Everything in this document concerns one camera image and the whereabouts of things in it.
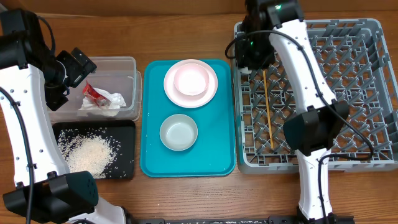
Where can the white napkin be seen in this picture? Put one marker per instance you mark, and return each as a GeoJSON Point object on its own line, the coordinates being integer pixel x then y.
{"type": "Point", "coordinates": [117, 102]}

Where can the grey bowl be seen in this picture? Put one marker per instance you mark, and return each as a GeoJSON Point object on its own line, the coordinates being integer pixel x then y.
{"type": "Point", "coordinates": [178, 132]}

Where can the black plastic tray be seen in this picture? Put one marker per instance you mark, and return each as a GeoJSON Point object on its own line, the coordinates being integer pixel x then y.
{"type": "Point", "coordinates": [124, 140]}

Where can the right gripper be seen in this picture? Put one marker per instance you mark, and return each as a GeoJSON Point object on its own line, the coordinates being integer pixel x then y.
{"type": "Point", "coordinates": [245, 58]}

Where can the pink bowl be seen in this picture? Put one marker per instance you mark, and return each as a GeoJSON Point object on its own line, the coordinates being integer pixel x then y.
{"type": "Point", "coordinates": [191, 79]}

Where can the wooden chopstick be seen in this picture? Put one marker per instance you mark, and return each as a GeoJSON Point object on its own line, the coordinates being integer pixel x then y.
{"type": "Point", "coordinates": [268, 109]}

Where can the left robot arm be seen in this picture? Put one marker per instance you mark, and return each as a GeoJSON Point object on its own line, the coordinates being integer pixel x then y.
{"type": "Point", "coordinates": [34, 81]}

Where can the white rice leftovers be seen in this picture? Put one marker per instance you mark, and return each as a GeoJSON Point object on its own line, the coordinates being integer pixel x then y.
{"type": "Point", "coordinates": [88, 154]}

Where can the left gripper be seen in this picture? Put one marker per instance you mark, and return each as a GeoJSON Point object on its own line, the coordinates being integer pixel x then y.
{"type": "Point", "coordinates": [79, 70]}

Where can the pale green cup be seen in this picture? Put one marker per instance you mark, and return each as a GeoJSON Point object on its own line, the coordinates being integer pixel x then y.
{"type": "Point", "coordinates": [245, 71]}

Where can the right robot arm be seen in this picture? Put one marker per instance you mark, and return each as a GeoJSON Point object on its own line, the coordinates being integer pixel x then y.
{"type": "Point", "coordinates": [278, 28]}

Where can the teal serving tray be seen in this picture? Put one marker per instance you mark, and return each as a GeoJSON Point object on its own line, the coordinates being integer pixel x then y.
{"type": "Point", "coordinates": [214, 151]}

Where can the clear plastic bin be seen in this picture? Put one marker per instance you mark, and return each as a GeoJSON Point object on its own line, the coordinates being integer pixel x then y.
{"type": "Point", "coordinates": [114, 75]}

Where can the grey dishwasher rack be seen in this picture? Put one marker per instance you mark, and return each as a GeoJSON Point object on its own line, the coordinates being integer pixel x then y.
{"type": "Point", "coordinates": [355, 62]}

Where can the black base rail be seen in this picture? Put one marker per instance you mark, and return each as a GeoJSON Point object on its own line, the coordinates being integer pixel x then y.
{"type": "Point", "coordinates": [269, 220]}

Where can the red foil snack wrapper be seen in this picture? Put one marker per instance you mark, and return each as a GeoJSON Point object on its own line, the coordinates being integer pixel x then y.
{"type": "Point", "coordinates": [94, 96]}

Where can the pink plate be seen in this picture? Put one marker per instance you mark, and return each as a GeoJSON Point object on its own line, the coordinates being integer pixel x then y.
{"type": "Point", "coordinates": [190, 101]}

